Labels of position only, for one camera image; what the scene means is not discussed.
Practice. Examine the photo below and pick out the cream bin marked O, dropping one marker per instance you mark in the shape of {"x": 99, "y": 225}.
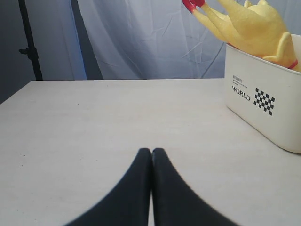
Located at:
{"x": 267, "y": 96}

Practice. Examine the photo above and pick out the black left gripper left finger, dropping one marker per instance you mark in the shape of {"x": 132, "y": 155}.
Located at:
{"x": 128, "y": 202}

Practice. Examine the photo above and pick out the yellow rubber chicken front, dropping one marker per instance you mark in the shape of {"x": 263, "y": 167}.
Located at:
{"x": 256, "y": 29}

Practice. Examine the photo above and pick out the black light stand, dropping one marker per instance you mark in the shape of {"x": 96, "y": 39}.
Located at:
{"x": 31, "y": 50}

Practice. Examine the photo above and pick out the grey backdrop cloth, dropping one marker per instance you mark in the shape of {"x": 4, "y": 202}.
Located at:
{"x": 122, "y": 40}

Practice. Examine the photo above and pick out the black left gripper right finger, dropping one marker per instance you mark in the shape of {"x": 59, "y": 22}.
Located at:
{"x": 174, "y": 202}

